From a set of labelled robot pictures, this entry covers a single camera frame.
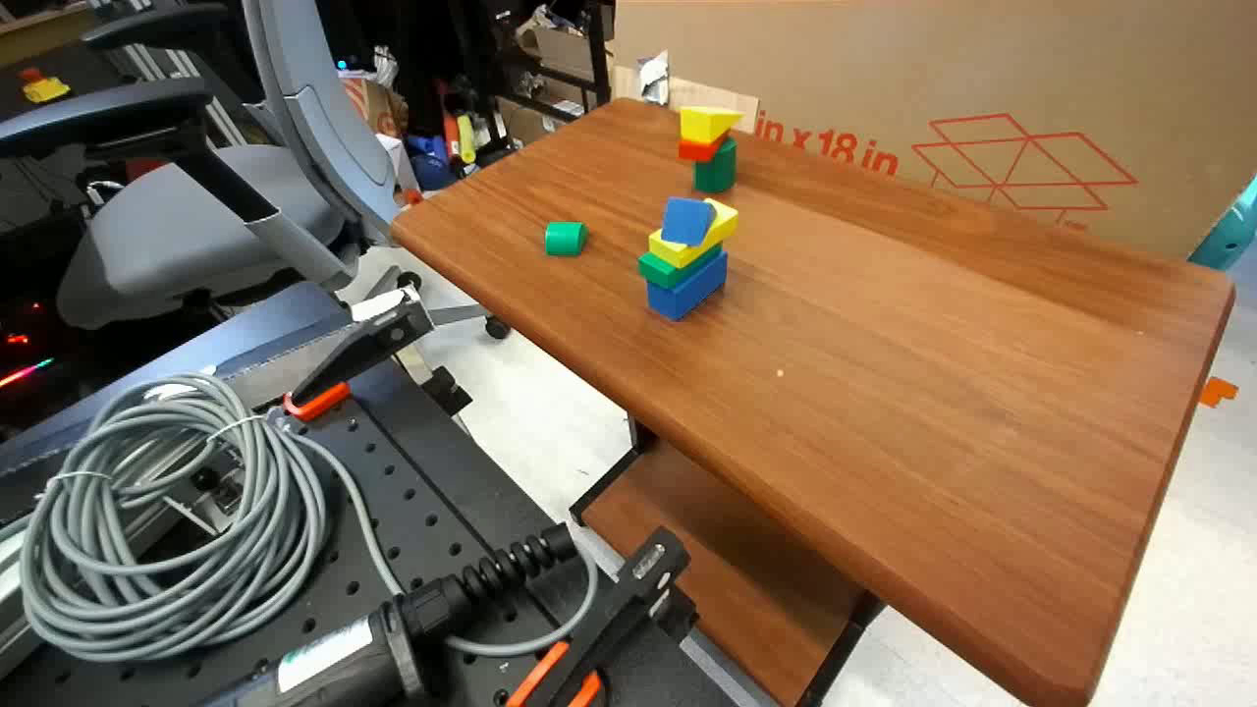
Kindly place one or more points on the yellow wedge block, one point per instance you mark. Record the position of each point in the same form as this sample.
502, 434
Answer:
709, 122

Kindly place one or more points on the blue bottom block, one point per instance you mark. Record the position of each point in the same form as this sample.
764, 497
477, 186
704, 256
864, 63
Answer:
693, 294

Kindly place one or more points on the blue block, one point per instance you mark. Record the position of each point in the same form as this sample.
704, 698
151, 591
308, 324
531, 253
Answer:
686, 223
693, 294

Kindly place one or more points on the green block near stack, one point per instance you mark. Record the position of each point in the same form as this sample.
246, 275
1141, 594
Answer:
661, 273

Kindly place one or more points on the green block stack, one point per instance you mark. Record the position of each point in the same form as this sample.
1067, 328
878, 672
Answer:
661, 273
720, 171

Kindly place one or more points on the green cylinder block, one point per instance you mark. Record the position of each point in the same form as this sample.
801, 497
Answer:
564, 236

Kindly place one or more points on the blue top block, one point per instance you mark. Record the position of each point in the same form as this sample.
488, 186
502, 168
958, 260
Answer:
686, 223

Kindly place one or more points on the yellow block near stack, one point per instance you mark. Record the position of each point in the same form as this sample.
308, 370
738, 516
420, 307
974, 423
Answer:
716, 235

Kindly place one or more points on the green block far stack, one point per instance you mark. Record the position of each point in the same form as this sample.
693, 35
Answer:
720, 171

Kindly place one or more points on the red block under yellow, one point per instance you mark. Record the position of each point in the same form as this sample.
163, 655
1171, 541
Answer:
699, 151

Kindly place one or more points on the black orange clamp far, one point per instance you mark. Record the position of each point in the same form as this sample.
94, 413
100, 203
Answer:
358, 351

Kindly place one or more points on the black orange clamp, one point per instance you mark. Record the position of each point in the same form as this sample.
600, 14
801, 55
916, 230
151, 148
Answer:
573, 672
358, 351

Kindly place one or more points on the wooden lower shelf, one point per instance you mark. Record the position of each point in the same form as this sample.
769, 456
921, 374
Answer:
764, 600

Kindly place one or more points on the black orange clamp near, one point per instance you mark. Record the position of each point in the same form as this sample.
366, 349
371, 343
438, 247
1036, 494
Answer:
573, 672

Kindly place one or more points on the grey office chair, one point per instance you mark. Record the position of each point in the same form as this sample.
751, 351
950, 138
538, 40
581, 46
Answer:
221, 223

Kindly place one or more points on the large cardboard box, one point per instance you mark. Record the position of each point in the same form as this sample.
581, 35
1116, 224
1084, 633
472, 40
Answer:
1122, 120

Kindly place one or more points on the orange floor tape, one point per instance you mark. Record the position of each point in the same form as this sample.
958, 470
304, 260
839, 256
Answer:
1221, 389

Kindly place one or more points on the teal object at right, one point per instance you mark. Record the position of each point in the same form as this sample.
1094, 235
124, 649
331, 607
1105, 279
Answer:
1232, 235

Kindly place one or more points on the yellow red item on shelf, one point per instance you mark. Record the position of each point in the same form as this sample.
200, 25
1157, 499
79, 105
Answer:
43, 89

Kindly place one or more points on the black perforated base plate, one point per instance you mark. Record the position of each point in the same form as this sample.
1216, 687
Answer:
438, 506

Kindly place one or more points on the black cable connector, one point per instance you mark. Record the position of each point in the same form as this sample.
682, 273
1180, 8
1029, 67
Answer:
391, 655

